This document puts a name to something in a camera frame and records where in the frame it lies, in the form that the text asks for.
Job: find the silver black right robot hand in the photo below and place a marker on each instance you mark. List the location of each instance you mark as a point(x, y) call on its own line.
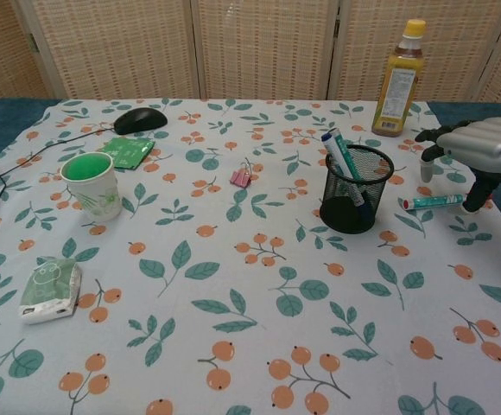
point(483, 142)

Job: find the red-capped marker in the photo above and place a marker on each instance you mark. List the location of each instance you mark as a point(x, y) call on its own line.
point(432, 202)

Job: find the black capped marker pen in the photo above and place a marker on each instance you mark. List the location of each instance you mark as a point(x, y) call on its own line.
point(351, 161)

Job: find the blue-capped marker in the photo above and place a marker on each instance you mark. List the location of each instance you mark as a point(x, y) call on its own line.
point(334, 151)

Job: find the black mesh pen holder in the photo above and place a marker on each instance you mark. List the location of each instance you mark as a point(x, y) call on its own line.
point(341, 214)

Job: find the yellow capped drink bottle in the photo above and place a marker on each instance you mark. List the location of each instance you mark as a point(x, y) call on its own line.
point(398, 86)

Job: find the woven folding screen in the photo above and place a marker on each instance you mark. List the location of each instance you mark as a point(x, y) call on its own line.
point(259, 47)

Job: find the pink binder clip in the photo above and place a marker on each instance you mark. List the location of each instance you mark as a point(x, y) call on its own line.
point(242, 178)

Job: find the floral leaf and fruit tablecloth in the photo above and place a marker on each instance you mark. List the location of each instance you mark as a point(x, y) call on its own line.
point(233, 302)

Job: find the black computer mouse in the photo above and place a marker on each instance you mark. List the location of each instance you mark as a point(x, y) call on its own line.
point(140, 119)

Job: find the green foil sachet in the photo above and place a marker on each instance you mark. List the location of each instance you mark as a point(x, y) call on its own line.
point(126, 152)

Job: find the white paper cup green inside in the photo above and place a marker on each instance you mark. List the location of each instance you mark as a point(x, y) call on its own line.
point(97, 194)

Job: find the green white tissue pack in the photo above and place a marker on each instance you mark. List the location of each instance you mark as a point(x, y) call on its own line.
point(49, 291)

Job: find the teal blue table cover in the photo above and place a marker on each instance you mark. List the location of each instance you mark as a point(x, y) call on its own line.
point(0, 125)

